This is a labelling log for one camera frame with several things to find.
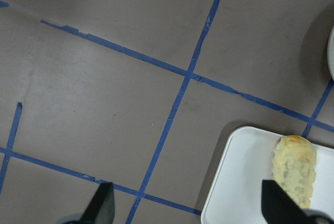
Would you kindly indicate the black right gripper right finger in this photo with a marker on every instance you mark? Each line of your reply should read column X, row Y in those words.
column 278, row 207

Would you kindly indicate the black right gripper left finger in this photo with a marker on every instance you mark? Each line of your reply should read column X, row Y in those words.
column 101, row 208

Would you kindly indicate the yellow bread loaf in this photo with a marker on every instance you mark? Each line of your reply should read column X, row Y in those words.
column 293, row 168

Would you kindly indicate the white rectangular tray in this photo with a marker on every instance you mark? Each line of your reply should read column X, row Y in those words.
column 235, row 193

